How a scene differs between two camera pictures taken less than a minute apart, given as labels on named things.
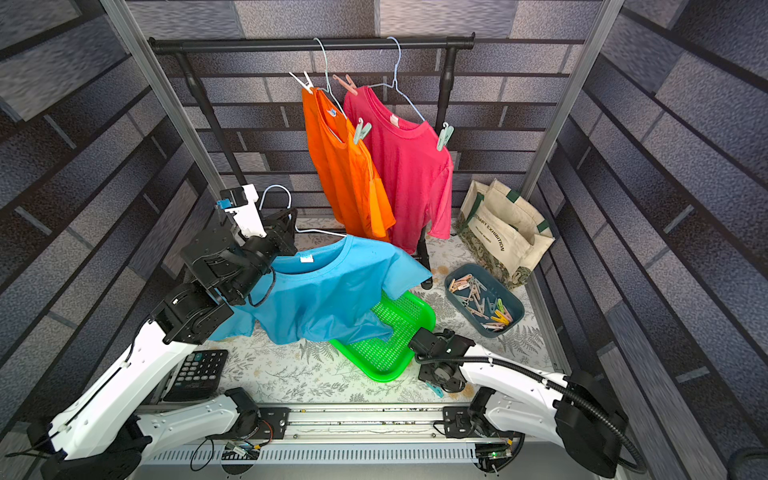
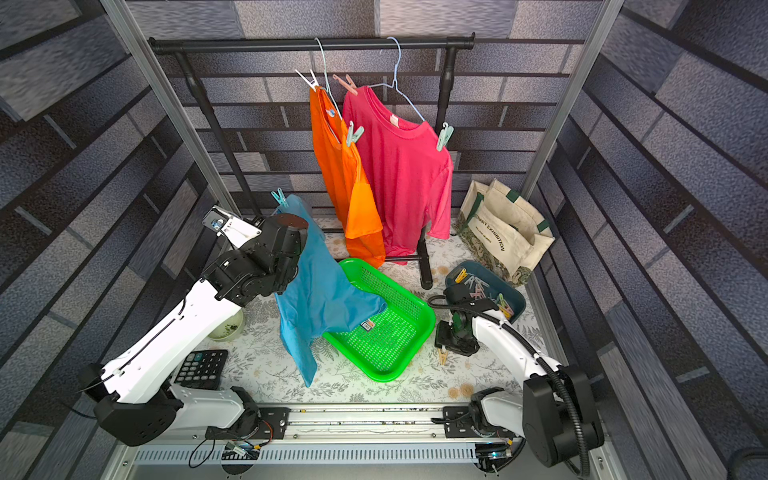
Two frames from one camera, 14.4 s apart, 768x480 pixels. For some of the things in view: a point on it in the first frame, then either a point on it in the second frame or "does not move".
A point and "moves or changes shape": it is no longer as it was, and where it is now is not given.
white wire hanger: [328, 89] does not move
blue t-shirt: [335, 291] moves or changes shape
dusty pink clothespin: [351, 86] does not move
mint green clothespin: [445, 134] does not move
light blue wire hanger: [394, 83] does not move
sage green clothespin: [361, 130] moves or changes shape
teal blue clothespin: [436, 390] → [280, 197]
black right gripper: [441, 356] → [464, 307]
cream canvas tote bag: [502, 229] does not move
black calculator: [198, 377] does not move
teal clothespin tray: [494, 309] does not move
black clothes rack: [184, 47] does not move
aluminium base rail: [355, 434] does not move
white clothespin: [308, 85] moves or changes shape
